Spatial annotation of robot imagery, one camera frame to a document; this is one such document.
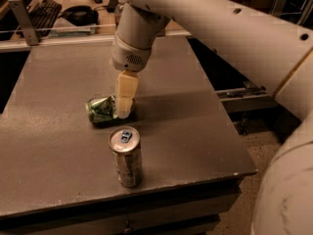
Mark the metal shelf with tools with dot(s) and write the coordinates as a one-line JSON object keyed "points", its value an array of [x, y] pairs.
{"points": [[246, 98]]}

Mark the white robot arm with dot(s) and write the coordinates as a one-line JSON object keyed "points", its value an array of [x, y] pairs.
{"points": [[270, 52]]}

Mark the black keyboard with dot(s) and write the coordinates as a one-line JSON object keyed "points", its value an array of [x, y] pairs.
{"points": [[43, 16]]}

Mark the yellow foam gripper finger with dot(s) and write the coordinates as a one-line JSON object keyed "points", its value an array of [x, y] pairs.
{"points": [[126, 87]]}

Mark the black headphones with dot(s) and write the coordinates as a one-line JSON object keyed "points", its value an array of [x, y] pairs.
{"points": [[80, 15]]}

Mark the green soda can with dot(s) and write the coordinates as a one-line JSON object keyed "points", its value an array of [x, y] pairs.
{"points": [[101, 110]]}

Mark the left metal bracket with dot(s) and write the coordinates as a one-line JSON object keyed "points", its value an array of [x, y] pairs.
{"points": [[28, 30]]}

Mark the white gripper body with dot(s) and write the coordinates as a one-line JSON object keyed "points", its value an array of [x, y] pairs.
{"points": [[128, 58]]}

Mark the silver energy drink can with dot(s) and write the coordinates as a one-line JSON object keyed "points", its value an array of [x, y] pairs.
{"points": [[125, 144]]}

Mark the clear plastic water bottle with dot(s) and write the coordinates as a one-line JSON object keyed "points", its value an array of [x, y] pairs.
{"points": [[118, 11]]}

